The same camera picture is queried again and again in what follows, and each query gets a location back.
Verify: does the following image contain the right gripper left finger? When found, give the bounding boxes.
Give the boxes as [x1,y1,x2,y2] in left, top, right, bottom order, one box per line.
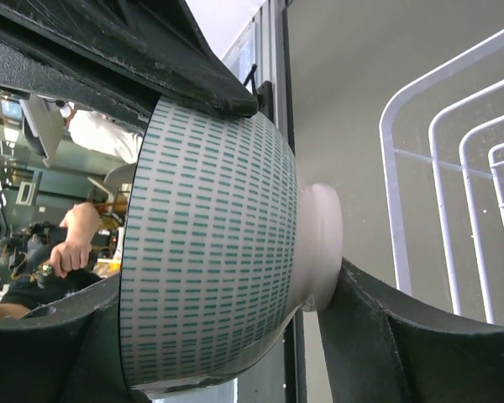
[0,275,148,402]

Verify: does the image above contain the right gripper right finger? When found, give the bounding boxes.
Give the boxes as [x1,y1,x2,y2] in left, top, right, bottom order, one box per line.
[318,259,504,402]

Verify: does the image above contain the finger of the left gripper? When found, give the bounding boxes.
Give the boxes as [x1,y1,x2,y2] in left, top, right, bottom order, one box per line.
[0,1,258,128]

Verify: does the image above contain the pale green bowl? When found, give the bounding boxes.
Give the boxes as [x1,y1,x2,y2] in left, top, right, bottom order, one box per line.
[119,97,343,397]

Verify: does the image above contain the white wire dish rack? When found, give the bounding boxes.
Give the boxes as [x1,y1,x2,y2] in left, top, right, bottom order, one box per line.
[379,28,504,327]

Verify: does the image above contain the operator hand in background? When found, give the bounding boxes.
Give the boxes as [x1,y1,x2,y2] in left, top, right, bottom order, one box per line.
[48,202,101,278]

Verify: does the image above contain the operator white shirt torso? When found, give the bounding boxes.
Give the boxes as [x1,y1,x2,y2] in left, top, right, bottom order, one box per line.
[67,110,143,164]

